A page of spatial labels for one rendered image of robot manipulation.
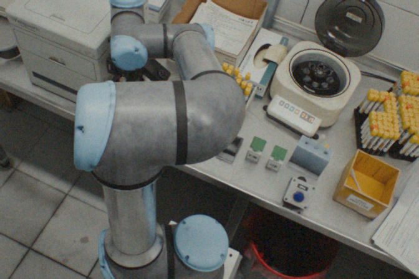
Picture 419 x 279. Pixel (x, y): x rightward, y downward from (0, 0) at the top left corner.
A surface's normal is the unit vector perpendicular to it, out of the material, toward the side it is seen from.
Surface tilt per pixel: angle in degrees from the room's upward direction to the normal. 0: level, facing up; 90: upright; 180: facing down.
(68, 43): 90
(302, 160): 90
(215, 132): 56
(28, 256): 0
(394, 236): 1
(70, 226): 0
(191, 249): 8
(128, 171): 83
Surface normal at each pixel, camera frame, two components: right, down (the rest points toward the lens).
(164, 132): 0.18, 0.28
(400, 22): -0.40, 0.75
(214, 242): 0.25, -0.54
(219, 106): 0.58, -0.30
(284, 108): -0.13, -0.19
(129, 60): 0.12, 0.85
